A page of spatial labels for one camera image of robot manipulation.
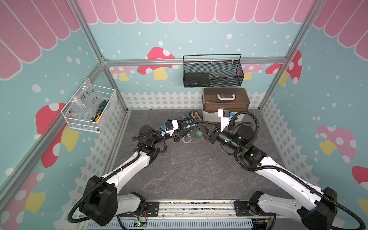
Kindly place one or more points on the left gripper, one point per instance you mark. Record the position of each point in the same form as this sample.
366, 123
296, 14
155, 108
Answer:
175, 138

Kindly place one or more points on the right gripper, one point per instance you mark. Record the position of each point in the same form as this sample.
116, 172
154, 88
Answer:
218, 127

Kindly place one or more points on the black round pouch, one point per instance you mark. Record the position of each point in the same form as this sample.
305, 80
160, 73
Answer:
187, 127

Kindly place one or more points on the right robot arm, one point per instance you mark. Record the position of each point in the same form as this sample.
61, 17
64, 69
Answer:
314, 207

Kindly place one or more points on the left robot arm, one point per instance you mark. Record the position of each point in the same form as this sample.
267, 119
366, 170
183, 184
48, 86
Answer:
101, 201

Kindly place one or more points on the black orange battery pack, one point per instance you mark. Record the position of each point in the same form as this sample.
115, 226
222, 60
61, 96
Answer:
195, 115

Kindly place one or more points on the brown lidded storage box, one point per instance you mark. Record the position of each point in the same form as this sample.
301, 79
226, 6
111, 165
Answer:
213, 99

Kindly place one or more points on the green charger cube far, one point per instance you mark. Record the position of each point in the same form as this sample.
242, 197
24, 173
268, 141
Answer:
198, 134

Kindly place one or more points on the black box in basket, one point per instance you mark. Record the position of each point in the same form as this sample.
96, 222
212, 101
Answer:
196, 80

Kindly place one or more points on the green yellow tool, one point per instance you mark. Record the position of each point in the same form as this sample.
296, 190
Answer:
99, 111

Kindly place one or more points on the clear plastic labelled bag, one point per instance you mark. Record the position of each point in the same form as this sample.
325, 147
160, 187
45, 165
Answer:
86, 99

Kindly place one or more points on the green circuit board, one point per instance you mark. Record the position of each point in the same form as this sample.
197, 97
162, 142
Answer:
140, 224

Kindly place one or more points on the black mesh wall basket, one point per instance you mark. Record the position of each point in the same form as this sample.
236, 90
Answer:
225, 70

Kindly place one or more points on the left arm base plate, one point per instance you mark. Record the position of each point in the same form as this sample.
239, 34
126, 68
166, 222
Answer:
148, 209

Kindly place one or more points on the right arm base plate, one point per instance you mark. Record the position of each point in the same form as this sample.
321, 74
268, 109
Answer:
245, 209

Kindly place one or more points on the white wire wall basket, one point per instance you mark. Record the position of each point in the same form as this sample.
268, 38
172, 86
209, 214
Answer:
82, 122

